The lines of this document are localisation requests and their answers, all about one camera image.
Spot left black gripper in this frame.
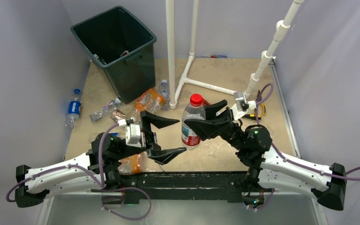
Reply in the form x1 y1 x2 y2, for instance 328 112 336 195
115 112 186 163

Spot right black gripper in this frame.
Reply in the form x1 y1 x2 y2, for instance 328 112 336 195
184 100 246 151

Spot orange label bottle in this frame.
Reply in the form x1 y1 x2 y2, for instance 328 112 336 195
118 153 146 175
134 88 166 114

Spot red cap clear bottle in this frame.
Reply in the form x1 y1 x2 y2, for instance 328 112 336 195
111 110 137 127

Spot red gold label bottle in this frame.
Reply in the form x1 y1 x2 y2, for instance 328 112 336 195
120 50 129 57

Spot clear bottle white cap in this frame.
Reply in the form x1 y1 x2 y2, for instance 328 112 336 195
93 54 106 65

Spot pepsi bottle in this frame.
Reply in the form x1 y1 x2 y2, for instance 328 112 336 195
65 89 82 129
109 133 120 137

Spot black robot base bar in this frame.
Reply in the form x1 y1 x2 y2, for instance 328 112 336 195
91 171 275 205

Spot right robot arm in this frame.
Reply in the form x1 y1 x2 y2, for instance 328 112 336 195
184 98 346 211

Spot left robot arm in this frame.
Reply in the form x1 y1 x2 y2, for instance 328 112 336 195
6 111 186 208

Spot dark green plastic bin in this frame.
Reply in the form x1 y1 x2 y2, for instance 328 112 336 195
70 6 157 104

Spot clear small water bottle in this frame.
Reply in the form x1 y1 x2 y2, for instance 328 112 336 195
158 80 170 111

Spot yellow black pliers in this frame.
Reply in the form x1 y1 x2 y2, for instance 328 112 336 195
256 90 266 116

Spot crushed clear bottle left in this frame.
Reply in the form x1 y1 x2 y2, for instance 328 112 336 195
90 97 122 122

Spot small red blue screwdriver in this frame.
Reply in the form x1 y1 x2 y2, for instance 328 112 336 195
201 55 228 59

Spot red handle adjustable wrench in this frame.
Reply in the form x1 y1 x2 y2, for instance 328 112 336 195
202 98 210 106

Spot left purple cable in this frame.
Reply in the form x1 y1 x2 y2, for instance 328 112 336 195
6 123 120 203

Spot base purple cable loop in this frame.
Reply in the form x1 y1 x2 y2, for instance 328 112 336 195
101 187 153 221

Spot Pepsi bottle by wall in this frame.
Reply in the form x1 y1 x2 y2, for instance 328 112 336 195
65 89 82 129

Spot white PVC pipe frame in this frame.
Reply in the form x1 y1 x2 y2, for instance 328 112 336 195
165 0 303 108

